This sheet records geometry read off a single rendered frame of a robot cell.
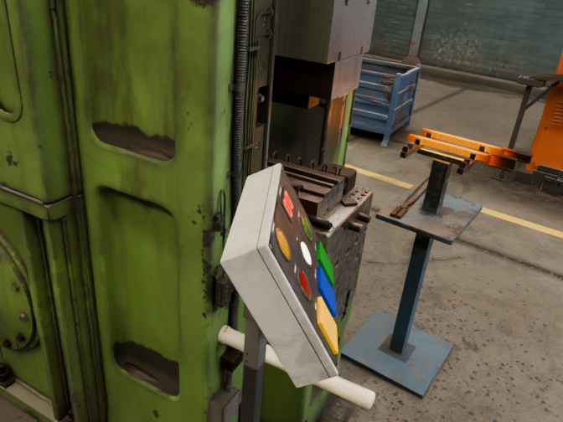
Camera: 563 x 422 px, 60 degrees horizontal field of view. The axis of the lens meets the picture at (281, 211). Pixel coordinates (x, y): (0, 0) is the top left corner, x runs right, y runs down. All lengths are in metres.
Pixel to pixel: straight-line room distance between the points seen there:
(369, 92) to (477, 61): 4.13
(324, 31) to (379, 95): 3.90
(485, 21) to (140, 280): 8.00
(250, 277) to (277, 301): 0.06
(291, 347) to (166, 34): 0.74
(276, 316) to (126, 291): 0.88
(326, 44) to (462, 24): 7.90
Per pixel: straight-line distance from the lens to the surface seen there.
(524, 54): 8.86
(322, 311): 0.87
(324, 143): 1.72
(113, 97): 1.35
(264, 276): 0.75
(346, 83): 1.36
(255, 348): 1.05
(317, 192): 1.42
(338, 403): 2.15
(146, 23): 1.24
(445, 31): 9.16
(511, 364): 2.61
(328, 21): 1.21
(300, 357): 0.85
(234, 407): 1.60
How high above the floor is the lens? 1.57
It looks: 27 degrees down
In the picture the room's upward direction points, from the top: 5 degrees clockwise
